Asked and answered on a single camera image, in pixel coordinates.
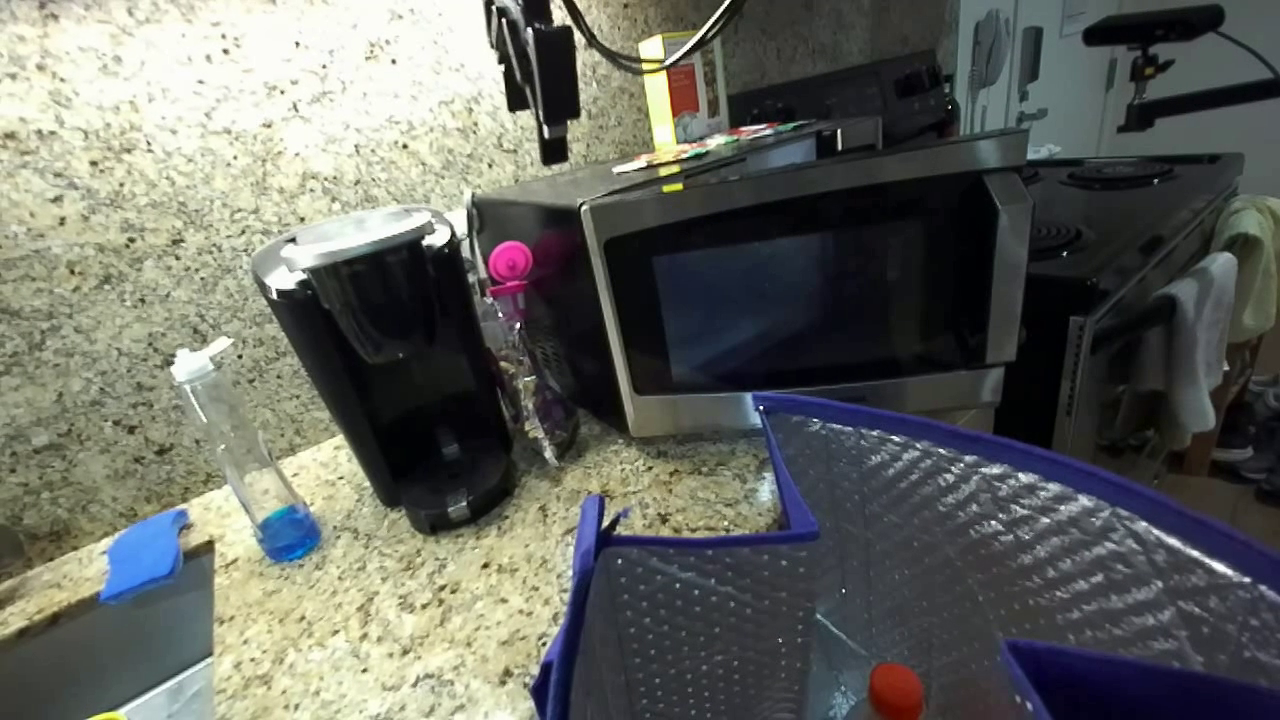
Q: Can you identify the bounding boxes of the black boxy appliance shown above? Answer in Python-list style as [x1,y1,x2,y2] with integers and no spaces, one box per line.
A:
[726,50,956,153]

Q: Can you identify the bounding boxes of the pale yellow hanging towel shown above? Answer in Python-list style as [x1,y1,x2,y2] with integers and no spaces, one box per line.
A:
[1208,193,1280,350]

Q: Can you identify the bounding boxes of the white yellow red carton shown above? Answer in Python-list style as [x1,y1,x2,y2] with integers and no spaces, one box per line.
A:
[636,27,731,158]

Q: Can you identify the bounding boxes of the clear plastic bag dark contents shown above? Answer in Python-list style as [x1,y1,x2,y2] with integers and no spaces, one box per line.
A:
[465,197,586,472]

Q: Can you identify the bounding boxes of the white hanging towel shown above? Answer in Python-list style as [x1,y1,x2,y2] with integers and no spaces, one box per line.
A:
[1120,254,1241,452]

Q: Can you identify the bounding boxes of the white tall appliance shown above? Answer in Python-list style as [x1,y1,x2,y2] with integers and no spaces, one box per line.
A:
[947,0,1110,163]

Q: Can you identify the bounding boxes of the dark shoes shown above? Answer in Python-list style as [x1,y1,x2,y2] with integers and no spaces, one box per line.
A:
[1204,378,1280,510]

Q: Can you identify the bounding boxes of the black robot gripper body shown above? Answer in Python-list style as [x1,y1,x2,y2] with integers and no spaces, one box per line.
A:
[485,0,586,128]

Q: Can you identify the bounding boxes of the pink reusable coffee filter cup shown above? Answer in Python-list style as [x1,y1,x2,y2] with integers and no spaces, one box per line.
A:
[485,236,542,319]

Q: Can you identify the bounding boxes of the black stove oven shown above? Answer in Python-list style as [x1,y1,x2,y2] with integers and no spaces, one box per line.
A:
[992,147,1247,463]

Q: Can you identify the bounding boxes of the flat colourful booklet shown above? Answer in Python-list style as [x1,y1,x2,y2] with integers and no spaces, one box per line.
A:
[609,116,844,179]

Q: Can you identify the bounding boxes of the black coffee maker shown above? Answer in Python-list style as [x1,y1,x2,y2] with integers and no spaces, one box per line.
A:
[249,200,522,539]

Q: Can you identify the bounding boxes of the clear bottle with blue base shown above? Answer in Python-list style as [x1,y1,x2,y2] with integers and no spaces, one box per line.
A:
[168,338,326,569]

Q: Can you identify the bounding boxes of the stainless steel microwave oven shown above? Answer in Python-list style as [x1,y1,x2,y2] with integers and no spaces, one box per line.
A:
[465,128,1036,444]

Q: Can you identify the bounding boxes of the blue insulated bag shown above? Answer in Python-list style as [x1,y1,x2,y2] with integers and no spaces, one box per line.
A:
[532,390,1280,720]

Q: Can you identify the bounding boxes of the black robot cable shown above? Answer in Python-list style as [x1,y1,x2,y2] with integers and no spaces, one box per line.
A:
[558,0,745,82]

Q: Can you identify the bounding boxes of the black flat box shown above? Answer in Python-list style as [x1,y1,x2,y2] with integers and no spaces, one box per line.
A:
[0,537,221,720]

